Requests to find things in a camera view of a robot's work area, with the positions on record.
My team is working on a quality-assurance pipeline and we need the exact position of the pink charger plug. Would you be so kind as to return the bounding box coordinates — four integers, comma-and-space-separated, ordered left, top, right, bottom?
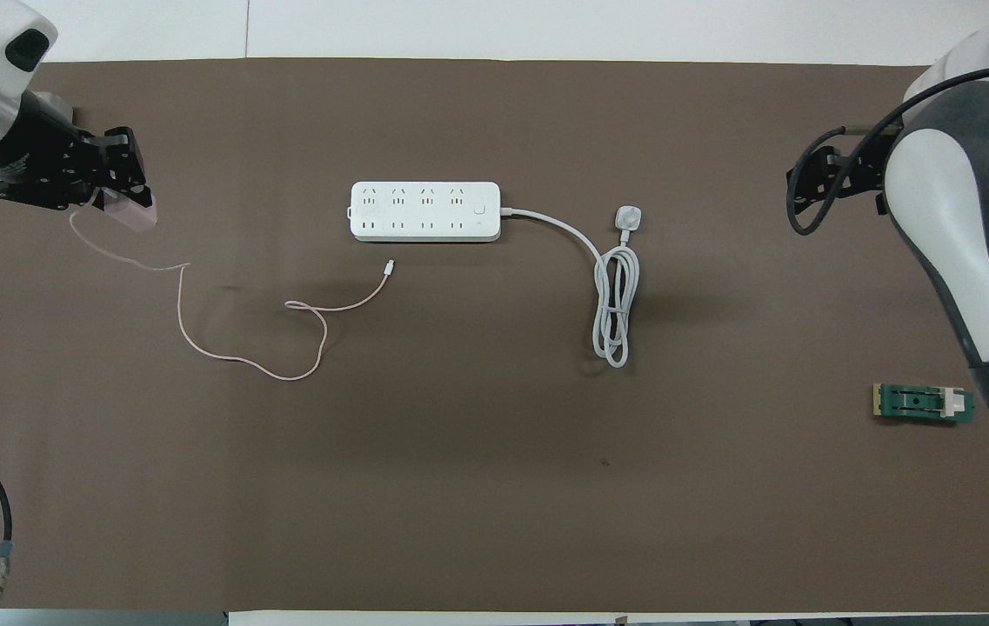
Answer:
103, 198, 159, 235

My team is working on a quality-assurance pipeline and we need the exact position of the pink charging cable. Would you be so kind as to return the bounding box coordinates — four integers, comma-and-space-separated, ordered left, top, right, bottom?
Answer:
68, 209, 398, 383

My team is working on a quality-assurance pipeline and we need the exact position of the brown table mat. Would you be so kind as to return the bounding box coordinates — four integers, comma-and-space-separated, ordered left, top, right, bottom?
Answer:
0, 57, 989, 615

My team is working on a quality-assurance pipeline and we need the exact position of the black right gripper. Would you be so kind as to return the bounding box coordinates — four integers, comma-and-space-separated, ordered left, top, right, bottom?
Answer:
788, 130, 900, 215

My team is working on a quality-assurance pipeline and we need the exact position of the white power strip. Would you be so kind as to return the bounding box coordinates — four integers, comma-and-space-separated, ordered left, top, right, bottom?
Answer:
349, 180, 504, 245

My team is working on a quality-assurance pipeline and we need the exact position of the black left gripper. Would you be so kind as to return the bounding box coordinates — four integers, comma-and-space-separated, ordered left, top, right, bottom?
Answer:
0, 95, 155, 210

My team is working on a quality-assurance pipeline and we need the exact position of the white power strip cord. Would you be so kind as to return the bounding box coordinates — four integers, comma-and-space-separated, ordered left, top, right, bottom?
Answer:
498, 203, 648, 370

